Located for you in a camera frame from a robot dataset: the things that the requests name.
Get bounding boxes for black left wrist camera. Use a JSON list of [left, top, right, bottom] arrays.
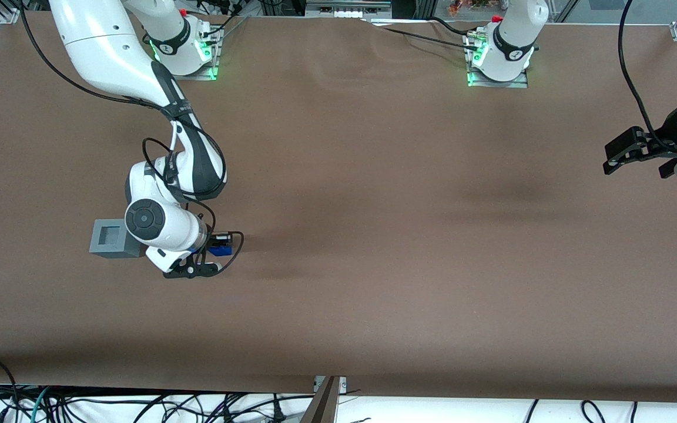
[[644, 130, 677, 160]]

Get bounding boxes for gray connector device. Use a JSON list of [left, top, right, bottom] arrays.
[[304, 0, 393, 18]]

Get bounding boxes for long black base cable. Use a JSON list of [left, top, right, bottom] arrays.
[[360, 18, 481, 50]]

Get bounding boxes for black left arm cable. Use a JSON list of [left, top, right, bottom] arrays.
[[618, 0, 677, 150]]

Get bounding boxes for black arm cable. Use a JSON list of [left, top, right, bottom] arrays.
[[618, 0, 677, 150], [18, 0, 245, 274]]

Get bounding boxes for short black base cable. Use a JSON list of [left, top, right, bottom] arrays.
[[430, 16, 475, 37]]

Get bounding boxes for brown table cover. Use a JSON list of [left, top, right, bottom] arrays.
[[0, 11, 677, 404]]

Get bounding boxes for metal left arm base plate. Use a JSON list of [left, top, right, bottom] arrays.
[[466, 32, 529, 89]]

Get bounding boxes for gray square base block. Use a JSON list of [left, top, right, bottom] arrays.
[[89, 219, 143, 259]]

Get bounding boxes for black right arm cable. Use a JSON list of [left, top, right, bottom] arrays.
[[18, 0, 245, 274]]

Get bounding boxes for teal cable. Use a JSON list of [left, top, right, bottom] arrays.
[[29, 386, 53, 423]]

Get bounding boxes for aluminium profile beam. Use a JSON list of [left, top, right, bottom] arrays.
[[300, 376, 340, 423]]

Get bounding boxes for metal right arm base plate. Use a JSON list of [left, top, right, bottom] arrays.
[[156, 26, 222, 82]]

